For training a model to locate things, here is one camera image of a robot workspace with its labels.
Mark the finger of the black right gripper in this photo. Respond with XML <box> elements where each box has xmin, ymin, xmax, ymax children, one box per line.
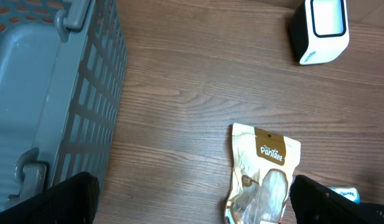
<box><xmin>360</xmin><ymin>202</ymin><xmax>384</xmax><ymax>219</ymax></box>

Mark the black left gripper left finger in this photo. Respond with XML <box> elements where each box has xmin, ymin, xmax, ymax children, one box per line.
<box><xmin>0</xmin><ymin>172</ymin><xmax>100</xmax><ymax>224</ymax></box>

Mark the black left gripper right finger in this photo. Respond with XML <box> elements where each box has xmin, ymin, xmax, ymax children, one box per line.
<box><xmin>289</xmin><ymin>175</ymin><xmax>384</xmax><ymax>224</ymax></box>

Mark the green Kleenex tissue pack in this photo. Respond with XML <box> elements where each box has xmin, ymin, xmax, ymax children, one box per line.
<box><xmin>329</xmin><ymin>186</ymin><xmax>361</xmax><ymax>204</ymax></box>

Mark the brown cookie pouch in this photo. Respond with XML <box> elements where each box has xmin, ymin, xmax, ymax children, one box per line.
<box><xmin>225</xmin><ymin>123</ymin><xmax>301</xmax><ymax>224</ymax></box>

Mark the white barcode scanner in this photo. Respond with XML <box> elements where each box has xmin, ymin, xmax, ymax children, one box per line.
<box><xmin>289</xmin><ymin>0</ymin><xmax>350</xmax><ymax>65</ymax></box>

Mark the grey plastic mesh basket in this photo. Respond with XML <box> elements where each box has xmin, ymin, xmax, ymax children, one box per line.
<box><xmin>0</xmin><ymin>0</ymin><xmax>128</xmax><ymax>213</ymax></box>

